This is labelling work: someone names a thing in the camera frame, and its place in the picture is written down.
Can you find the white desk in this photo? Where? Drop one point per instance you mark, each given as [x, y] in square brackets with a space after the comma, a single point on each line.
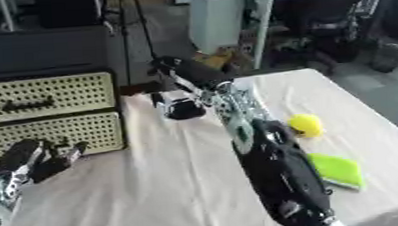
[263, 23]

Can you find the green flat sponge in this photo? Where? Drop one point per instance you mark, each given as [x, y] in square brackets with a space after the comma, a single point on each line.
[337, 170]

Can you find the brown cardboard box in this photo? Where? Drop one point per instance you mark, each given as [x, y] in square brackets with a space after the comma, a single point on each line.
[217, 58]

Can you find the white bin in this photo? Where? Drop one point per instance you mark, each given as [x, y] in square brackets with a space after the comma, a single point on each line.
[216, 22]

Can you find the black office chair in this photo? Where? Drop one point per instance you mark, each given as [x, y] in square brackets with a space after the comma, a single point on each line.
[336, 11]

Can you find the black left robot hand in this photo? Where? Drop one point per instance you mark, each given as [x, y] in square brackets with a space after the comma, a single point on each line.
[27, 157]

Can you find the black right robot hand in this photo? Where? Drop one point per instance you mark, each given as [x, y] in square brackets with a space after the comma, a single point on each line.
[197, 72]

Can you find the silver and black right robot arm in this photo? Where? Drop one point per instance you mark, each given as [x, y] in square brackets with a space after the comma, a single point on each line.
[283, 172]

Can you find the yellow round toy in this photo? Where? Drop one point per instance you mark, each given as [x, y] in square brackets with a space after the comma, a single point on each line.
[306, 125]

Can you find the black tripod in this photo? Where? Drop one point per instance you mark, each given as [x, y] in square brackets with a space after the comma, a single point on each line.
[126, 36]

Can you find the dark mesh waste basket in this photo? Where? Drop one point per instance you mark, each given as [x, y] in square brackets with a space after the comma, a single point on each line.
[389, 56]

